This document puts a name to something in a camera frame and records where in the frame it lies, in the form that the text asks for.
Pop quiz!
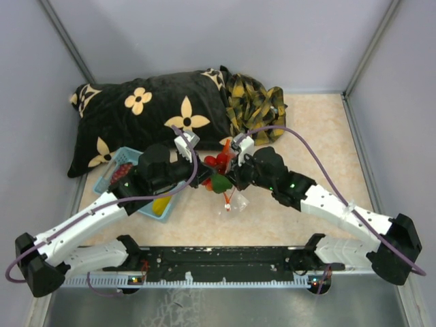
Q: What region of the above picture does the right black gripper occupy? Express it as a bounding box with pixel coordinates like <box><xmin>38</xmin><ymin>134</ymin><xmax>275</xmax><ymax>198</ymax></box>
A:
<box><xmin>223</xmin><ymin>151</ymin><xmax>275</xmax><ymax>191</ymax></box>

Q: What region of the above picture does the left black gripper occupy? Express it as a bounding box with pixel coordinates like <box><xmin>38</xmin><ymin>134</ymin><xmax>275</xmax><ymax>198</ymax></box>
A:
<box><xmin>151</xmin><ymin>147</ymin><xmax>217</xmax><ymax>192</ymax></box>

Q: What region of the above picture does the purple grape bunch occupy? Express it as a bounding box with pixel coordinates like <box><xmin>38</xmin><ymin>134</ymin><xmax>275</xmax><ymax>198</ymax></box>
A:
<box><xmin>110</xmin><ymin>162</ymin><xmax>133</xmax><ymax>185</ymax></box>

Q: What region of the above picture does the red cherry tomato bunch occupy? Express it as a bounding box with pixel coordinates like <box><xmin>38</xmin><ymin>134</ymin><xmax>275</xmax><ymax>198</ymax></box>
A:
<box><xmin>202</xmin><ymin>153</ymin><xmax>232</xmax><ymax>193</ymax></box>

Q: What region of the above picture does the clear zip bag orange zipper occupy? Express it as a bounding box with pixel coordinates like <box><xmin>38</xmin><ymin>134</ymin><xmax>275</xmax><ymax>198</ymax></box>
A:
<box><xmin>205</xmin><ymin>137</ymin><xmax>249</xmax><ymax>217</ymax></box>

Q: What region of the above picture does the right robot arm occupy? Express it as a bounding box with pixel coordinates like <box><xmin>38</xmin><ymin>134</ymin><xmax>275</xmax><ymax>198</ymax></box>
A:
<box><xmin>226</xmin><ymin>145</ymin><xmax>422</xmax><ymax>285</ymax></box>

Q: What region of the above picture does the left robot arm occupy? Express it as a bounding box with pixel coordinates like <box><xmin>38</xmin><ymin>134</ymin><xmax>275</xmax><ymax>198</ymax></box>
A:
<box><xmin>15</xmin><ymin>144</ymin><xmax>214</xmax><ymax>298</ymax></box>

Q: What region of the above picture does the yellow pepper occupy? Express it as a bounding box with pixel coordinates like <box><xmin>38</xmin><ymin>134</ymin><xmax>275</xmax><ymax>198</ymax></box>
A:
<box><xmin>152</xmin><ymin>196</ymin><xmax>172</xmax><ymax>217</ymax></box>

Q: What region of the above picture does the light blue plastic basket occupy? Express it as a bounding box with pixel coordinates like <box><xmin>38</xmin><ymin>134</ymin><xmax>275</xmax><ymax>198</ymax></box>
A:
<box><xmin>93</xmin><ymin>147</ymin><xmax>181</xmax><ymax>223</ymax></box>

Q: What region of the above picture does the black floral pillow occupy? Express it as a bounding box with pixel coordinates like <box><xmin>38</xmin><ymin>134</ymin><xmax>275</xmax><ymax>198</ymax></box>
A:
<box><xmin>67</xmin><ymin>66</ymin><xmax>231</xmax><ymax>178</ymax></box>

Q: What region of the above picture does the yellow plaid shirt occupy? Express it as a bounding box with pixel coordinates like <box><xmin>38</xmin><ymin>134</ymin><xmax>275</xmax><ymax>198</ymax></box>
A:
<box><xmin>225</xmin><ymin>74</ymin><xmax>287</xmax><ymax>136</ymax></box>

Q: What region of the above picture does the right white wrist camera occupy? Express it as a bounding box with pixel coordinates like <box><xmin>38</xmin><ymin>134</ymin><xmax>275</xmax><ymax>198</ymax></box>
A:
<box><xmin>230</xmin><ymin>134</ymin><xmax>254</xmax><ymax>166</ymax></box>

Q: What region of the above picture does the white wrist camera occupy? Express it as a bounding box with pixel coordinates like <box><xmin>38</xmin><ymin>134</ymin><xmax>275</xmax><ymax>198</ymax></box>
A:
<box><xmin>230</xmin><ymin>134</ymin><xmax>254</xmax><ymax>166</ymax></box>
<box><xmin>174</xmin><ymin>130</ymin><xmax>200</xmax><ymax>163</ymax></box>

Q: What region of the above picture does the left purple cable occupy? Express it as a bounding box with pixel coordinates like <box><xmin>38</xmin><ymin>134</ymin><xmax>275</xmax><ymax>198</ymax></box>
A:
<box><xmin>5</xmin><ymin>124</ymin><xmax>199</xmax><ymax>284</ymax></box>

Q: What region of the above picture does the purple cable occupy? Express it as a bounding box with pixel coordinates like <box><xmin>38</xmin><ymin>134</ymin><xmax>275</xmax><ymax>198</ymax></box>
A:
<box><xmin>234</xmin><ymin>125</ymin><xmax>427</xmax><ymax>277</ymax></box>
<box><xmin>5</xmin><ymin>124</ymin><xmax>199</xmax><ymax>284</ymax></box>

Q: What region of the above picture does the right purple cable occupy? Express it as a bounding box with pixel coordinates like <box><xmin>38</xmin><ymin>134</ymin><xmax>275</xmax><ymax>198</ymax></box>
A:
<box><xmin>234</xmin><ymin>125</ymin><xmax>427</xmax><ymax>277</ymax></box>

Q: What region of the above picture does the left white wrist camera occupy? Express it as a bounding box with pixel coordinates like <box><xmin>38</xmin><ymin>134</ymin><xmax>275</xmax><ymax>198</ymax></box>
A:
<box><xmin>174</xmin><ymin>130</ymin><xmax>200</xmax><ymax>163</ymax></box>

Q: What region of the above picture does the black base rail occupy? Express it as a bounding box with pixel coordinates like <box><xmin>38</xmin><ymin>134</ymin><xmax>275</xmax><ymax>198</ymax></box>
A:
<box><xmin>102</xmin><ymin>245</ymin><xmax>341</xmax><ymax>283</ymax></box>

